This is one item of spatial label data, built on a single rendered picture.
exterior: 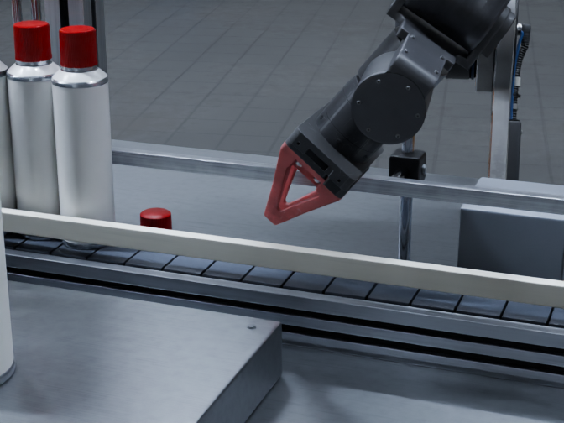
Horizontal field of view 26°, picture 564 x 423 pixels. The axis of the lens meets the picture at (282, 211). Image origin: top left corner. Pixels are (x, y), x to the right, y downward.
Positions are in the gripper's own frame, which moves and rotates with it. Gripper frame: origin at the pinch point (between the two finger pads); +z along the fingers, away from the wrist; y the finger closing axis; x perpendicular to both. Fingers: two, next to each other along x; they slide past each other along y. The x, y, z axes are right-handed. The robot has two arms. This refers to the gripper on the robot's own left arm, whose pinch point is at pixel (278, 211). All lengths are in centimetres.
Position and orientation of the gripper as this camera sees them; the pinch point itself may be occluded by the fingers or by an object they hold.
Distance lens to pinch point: 107.9
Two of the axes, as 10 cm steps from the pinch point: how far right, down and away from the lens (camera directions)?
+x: 7.3, 6.8, -0.3
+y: -3.2, 3.0, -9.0
